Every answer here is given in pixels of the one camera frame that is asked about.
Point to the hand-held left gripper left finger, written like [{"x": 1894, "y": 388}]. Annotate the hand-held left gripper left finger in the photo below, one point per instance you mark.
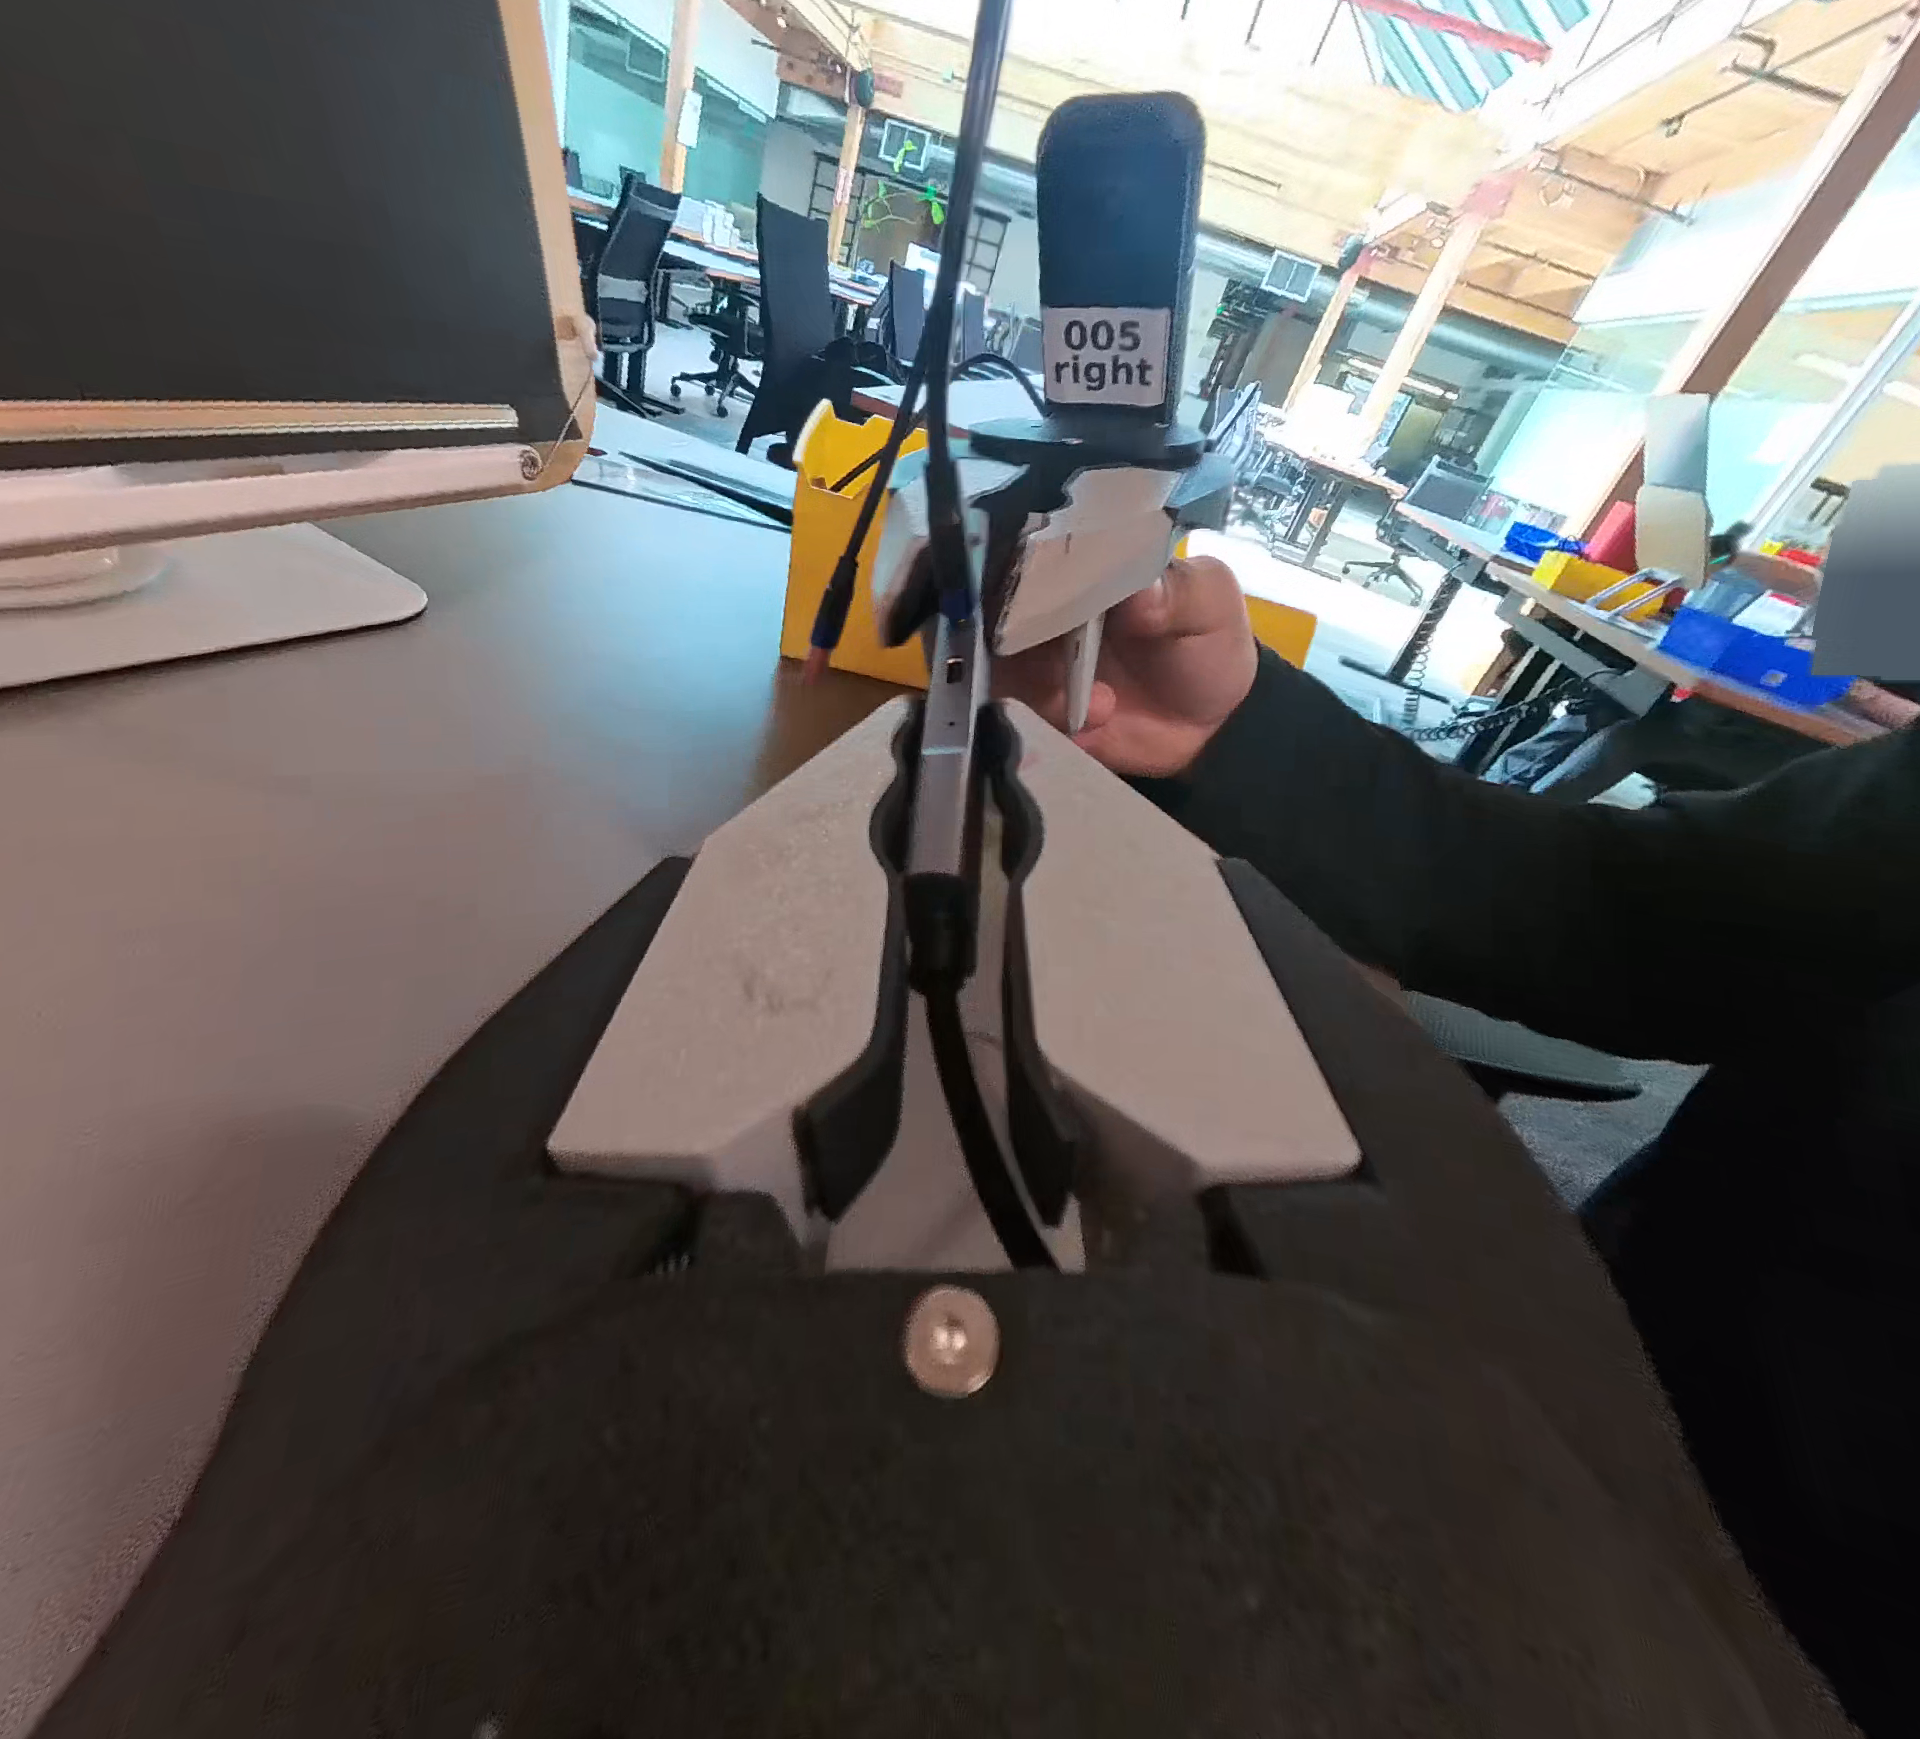
[{"x": 720, "y": 1020}]

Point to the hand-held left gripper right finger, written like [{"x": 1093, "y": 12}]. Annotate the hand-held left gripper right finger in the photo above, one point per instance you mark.
[{"x": 1188, "y": 1020}]

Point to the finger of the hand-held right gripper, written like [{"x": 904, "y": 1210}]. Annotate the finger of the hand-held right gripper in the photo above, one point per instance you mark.
[
  {"x": 1074, "y": 556},
  {"x": 959, "y": 556}
]

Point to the yellow plastic bin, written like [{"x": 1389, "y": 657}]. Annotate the yellow plastic bin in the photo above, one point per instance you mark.
[{"x": 856, "y": 466}]

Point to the grey usb hub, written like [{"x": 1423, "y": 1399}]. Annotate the grey usb hub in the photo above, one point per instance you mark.
[{"x": 947, "y": 810}]

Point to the person's right forearm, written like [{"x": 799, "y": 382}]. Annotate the person's right forearm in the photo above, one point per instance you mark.
[{"x": 1502, "y": 871}]

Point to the person's right hand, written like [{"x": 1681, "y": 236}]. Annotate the person's right hand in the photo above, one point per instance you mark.
[{"x": 1177, "y": 675}]

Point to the black office chair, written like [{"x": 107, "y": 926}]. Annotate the black office chair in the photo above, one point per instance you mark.
[
  {"x": 790, "y": 315},
  {"x": 1515, "y": 1050},
  {"x": 632, "y": 272}
]

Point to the blue storage bins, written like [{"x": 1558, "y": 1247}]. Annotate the blue storage bins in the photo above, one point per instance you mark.
[{"x": 1741, "y": 654}]

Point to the black monitor screen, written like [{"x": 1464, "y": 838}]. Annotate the black monitor screen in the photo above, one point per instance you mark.
[{"x": 242, "y": 90}]

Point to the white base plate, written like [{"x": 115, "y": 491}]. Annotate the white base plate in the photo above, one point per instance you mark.
[{"x": 181, "y": 615}]

